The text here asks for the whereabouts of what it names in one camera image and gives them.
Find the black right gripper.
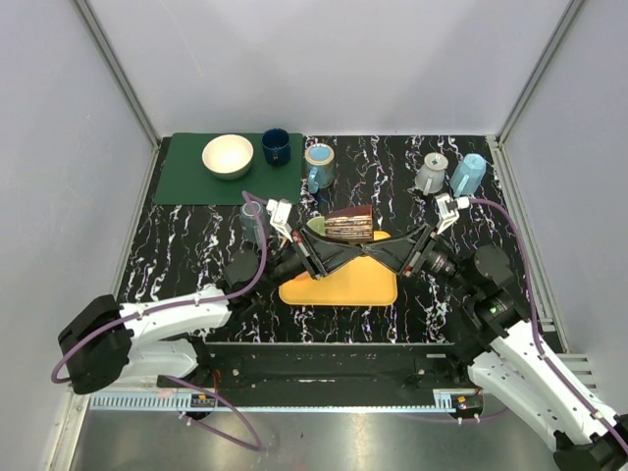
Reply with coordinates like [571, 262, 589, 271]
[362, 220, 480, 298]

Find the light green ceramic mug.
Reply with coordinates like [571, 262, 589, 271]
[306, 216, 326, 236]

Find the black dark red mug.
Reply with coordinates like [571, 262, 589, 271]
[324, 205, 374, 243]

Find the pale grey-blue mug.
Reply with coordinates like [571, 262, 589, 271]
[415, 152, 448, 196]

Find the grey faceted mug white inside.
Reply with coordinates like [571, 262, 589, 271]
[239, 201, 267, 245]

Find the light blue faceted mug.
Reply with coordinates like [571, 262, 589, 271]
[449, 153, 487, 198]

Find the blue mug orange inside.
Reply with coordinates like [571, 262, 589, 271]
[304, 143, 335, 194]

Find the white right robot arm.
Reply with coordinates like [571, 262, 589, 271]
[291, 224, 627, 470]

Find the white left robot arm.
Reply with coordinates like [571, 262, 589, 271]
[51, 242, 362, 394]

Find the dark blue mug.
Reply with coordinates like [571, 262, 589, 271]
[261, 129, 290, 167]

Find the yellow plastic tray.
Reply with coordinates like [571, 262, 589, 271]
[279, 256, 397, 307]

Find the cream ceramic bowl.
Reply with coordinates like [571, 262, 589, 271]
[201, 134, 254, 181]

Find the green table mat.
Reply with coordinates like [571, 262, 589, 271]
[153, 132, 304, 206]

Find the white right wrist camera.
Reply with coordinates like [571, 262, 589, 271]
[435, 193, 470, 235]

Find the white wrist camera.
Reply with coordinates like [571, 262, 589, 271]
[266, 199, 293, 243]
[435, 193, 470, 235]

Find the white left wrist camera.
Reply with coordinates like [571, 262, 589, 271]
[266, 199, 293, 243]

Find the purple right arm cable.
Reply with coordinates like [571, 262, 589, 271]
[406, 195, 628, 455]

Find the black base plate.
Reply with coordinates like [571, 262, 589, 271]
[183, 341, 477, 404]

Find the slotted cable duct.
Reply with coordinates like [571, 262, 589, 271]
[89, 390, 484, 415]

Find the right aluminium frame post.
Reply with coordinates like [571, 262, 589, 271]
[496, 0, 588, 144]

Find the aluminium frame post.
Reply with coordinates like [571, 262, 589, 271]
[71, 0, 161, 149]
[496, 0, 588, 144]

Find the left aluminium frame post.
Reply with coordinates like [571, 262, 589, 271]
[71, 0, 161, 149]

